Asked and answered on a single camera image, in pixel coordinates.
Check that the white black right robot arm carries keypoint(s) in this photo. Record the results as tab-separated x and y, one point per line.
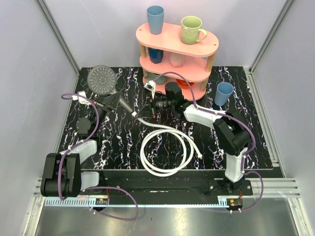
234	137

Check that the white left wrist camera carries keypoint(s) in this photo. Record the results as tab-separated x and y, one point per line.
82	99

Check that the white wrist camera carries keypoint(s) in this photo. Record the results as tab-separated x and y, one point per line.
82	99
151	87

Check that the teal ceramic mug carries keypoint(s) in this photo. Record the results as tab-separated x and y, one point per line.
149	76

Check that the blue cup on shelf top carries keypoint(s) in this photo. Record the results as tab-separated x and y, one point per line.
155	17

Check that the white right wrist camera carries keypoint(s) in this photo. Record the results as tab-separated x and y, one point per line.
151	87

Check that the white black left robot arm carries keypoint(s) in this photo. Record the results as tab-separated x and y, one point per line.
62	171

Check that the orange bowl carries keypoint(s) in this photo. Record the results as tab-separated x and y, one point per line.
183	84

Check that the pink faceted cup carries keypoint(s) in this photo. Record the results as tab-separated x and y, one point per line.
176	60

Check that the blue cup on table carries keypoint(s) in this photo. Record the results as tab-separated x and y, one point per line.
223	92

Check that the pink three-tier shelf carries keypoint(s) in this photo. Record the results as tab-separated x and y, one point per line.
193	62

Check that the grey shower head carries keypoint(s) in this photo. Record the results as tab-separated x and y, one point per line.
102	80

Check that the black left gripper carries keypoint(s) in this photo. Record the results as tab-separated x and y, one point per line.
99	103

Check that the green mug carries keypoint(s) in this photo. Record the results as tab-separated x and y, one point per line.
191	31

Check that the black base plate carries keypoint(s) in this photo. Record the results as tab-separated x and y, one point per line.
187	187

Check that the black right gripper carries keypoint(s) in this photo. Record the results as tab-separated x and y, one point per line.
145	112

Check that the dark blue cup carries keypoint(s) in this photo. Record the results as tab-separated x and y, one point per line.
156	55

